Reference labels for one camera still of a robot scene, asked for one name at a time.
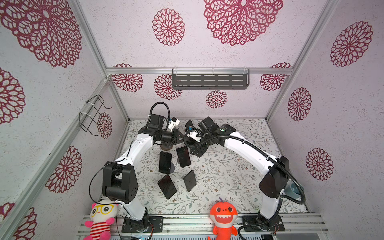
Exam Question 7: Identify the dark grey wall shelf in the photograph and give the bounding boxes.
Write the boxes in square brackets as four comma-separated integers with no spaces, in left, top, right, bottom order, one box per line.
[171,69,250,90]

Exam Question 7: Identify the red shark plush toy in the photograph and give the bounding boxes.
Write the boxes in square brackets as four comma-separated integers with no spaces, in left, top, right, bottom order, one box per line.
[210,198,238,240]

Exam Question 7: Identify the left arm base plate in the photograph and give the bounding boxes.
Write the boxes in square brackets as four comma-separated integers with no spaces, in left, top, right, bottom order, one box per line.
[122,216,164,233]

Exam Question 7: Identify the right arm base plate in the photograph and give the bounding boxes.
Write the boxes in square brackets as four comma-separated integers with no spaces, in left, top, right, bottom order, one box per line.
[242,215,286,232]

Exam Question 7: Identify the grey phone stand left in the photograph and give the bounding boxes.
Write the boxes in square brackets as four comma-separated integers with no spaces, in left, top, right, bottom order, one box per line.
[170,163,175,174]

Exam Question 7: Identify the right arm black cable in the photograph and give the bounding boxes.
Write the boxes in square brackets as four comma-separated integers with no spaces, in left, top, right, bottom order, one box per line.
[182,134,307,240]

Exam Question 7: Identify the purple-edged phone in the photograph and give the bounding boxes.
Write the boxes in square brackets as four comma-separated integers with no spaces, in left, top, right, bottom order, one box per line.
[159,152,172,174]

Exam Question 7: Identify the pink striped plush toy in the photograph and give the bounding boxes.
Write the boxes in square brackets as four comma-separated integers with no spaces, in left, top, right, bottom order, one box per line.
[84,200,119,240]

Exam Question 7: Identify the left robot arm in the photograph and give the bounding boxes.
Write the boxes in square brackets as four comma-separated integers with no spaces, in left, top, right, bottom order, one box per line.
[102,129,184,221]

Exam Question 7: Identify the teal cup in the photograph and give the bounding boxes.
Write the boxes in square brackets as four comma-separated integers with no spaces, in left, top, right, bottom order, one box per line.
[284,182,301,201]

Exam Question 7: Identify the black wire wall rack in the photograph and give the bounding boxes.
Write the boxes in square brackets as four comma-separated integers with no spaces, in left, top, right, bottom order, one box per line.
[78,95,113,139]

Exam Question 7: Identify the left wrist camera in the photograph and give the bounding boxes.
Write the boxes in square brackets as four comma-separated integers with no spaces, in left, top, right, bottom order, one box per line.
[168,118,180,132]

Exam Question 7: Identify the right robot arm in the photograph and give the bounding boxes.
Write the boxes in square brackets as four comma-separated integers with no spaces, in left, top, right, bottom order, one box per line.
[183,123,306,221]

